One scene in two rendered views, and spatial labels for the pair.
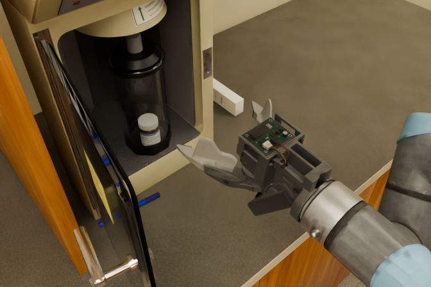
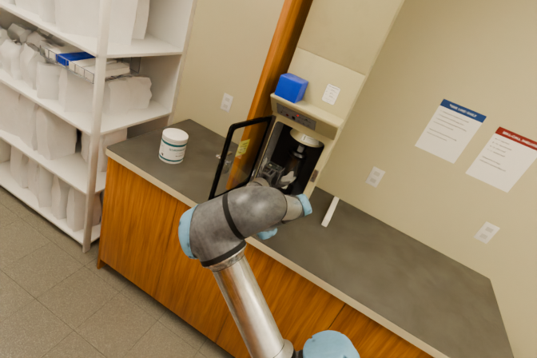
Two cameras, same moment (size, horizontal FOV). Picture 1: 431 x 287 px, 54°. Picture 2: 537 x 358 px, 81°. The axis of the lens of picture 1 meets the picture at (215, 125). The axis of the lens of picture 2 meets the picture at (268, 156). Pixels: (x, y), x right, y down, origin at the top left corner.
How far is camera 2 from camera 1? 102 cm
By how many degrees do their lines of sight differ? 47
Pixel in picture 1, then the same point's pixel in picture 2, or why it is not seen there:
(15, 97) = (251, 116)
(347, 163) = (323, 269)
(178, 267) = not seen: hidden behind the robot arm
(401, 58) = (430, 305)
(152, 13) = (308, 141)
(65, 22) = (280, 118)
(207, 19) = (322, 159)
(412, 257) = not seen: hidden behind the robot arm
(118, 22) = (296, 134)
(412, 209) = not seen: hidden behind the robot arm
